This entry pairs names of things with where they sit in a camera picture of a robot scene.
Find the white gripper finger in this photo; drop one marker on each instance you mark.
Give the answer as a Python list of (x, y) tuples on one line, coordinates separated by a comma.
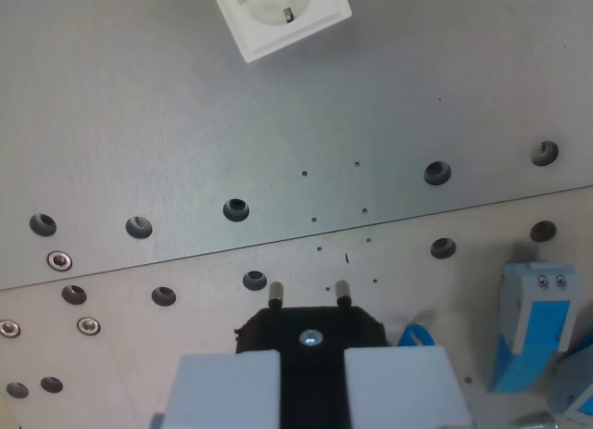
[(398, 392), (222, 392)]

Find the black power plug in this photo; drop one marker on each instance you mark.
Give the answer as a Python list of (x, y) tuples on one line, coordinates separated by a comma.
[(312, 364)]

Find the silver socket head screw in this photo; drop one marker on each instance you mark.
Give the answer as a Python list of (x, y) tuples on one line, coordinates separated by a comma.
[(59, 261), (88, 326), (9, 329)]

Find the blue curved plastic piece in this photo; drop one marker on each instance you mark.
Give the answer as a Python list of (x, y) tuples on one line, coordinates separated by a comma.
[(415, 335)]

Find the grey metal piece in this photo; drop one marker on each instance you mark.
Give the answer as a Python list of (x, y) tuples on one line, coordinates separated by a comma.
[(535, 420)]

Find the blue grey printed holder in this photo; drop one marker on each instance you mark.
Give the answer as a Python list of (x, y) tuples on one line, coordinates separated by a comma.
[(533, 327), (576, 382)]

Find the white wall socket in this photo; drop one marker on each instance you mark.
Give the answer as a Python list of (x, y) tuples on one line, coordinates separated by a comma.
[(282, 12)]

